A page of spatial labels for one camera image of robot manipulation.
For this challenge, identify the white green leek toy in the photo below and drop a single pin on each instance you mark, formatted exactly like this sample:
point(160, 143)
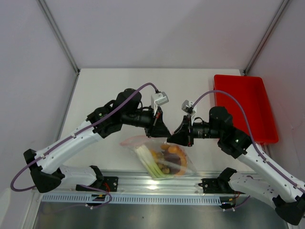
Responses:
point(147, 160)

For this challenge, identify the white slotted cable duct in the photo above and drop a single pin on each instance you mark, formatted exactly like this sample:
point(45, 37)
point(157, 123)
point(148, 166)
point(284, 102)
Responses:
point(133, 199)

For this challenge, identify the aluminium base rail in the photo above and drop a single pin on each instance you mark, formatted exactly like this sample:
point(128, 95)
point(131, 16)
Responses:
point(157, 182)

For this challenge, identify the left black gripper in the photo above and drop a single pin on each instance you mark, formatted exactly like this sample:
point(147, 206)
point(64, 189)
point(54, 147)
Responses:
point(159, 129)

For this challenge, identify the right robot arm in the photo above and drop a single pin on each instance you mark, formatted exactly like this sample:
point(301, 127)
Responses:
point(281, 190)

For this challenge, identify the left aluminium frame post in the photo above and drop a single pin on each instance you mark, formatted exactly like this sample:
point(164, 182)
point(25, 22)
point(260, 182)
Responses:
point(58, 34)

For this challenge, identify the clear zip top bag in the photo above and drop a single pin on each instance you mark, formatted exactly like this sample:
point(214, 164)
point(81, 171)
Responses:
point(154, 144)

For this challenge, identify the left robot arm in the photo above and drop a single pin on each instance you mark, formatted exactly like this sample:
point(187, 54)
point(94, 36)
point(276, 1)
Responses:
point(46, 166)

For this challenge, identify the red plastic bin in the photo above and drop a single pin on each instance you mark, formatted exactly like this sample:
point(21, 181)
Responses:
point(251, 94)

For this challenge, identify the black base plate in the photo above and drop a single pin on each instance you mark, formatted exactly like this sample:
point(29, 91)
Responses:
point(217, 186)
point(109, 184)

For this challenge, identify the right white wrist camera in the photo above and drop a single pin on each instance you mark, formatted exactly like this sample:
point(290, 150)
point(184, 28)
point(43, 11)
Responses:
point(190, 109)

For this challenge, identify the aluminium frame post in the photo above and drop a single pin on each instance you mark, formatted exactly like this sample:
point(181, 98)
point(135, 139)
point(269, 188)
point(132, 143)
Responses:
point(279, 13)
point(58, 34)

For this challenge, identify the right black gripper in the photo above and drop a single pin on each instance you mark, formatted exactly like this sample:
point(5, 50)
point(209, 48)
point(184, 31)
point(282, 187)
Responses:
point(181, 136)

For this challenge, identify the right aluminium frame post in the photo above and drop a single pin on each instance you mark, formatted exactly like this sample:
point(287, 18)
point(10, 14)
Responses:
point(279, 13)

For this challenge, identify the papaya slice toy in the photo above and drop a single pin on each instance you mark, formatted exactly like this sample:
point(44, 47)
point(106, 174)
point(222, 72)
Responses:
point(172, 163)

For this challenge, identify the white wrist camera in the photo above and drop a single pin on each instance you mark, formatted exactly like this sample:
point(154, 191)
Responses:
point(190, 109)
point(158, 99)

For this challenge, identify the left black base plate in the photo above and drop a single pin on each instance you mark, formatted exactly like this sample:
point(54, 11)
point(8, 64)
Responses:
point(109, 184)

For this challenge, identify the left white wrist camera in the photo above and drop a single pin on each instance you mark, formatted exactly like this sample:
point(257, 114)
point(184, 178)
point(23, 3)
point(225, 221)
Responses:
point(158, 99)

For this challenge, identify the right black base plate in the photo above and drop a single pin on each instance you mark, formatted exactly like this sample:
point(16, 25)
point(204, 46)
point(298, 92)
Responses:
point(217, 186)

